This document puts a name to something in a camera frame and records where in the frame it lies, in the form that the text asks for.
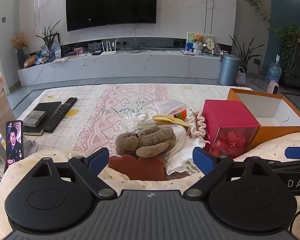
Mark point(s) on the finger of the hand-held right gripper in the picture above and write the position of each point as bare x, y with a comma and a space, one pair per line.
298, 153

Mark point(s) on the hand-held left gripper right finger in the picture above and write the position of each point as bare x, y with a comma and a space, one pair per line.
203, 159

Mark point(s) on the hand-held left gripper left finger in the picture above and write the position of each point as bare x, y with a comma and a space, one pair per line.
98, 160

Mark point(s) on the white cloth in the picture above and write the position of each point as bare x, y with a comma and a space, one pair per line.
182, 152

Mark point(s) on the orange cardboard box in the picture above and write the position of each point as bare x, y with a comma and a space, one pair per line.
270, 135

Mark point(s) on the brown sponge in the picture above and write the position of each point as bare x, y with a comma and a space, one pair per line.
137, 167

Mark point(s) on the brown plush toy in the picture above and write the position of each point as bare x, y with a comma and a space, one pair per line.
150, 140

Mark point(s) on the cream dotted cushion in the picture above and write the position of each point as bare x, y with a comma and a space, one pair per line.
265, 145

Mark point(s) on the cream pink crocheted item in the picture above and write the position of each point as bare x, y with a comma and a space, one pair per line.
196, 123

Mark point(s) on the red box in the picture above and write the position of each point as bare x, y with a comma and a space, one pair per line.
226, 115

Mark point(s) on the crumpled clear plastic bag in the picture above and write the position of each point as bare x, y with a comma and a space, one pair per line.
137, 121

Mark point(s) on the black remote control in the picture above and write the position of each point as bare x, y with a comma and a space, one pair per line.
61, 113

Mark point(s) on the lace tablecloth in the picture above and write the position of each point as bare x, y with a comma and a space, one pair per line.
102, 100

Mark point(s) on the clear bag with orange item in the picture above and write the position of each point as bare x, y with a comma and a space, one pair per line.
170, 106

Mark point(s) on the small pink heater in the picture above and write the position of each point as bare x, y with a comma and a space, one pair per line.
273, 88

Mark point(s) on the black notebook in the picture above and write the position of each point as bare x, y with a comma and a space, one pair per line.
48, 106

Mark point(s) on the small grey box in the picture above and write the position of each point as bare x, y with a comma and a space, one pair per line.
35, 118

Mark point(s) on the blue water bottle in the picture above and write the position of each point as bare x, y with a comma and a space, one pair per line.
274, 72

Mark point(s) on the smartphone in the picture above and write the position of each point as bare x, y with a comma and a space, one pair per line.
15, 142

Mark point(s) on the pink woven basket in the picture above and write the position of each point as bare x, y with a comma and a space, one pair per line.
241, 78

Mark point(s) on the grey trash can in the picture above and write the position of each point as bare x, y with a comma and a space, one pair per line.
228, 71

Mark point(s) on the grey marble tv console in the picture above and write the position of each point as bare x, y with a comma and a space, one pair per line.
120, 67

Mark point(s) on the white router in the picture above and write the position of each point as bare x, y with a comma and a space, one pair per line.
108, 52

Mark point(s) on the leafy plant on cabinet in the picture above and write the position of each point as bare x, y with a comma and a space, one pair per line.
287, 45

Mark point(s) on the pink card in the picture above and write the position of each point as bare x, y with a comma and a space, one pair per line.
78, 51

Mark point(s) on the long-leaf floor plant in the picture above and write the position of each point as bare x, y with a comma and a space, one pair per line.
245, 55

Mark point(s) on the brown cardboard box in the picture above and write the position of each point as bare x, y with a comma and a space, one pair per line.
0, 107

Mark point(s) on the blue snack bag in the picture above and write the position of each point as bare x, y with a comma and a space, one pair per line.
43, 59

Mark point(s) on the brown teddy bear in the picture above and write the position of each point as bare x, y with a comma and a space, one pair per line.
198, 42

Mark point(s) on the brown bread loaf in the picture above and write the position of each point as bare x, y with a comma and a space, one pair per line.
30, 61

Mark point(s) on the green potted plant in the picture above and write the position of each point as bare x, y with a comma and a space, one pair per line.
49, 38

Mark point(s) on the dried flowers in vase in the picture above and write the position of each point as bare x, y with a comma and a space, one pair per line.
19, 42

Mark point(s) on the black television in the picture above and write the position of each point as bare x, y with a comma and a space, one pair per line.
111, 3

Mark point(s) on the hanging vine plant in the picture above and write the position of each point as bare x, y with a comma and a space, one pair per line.
255, 1

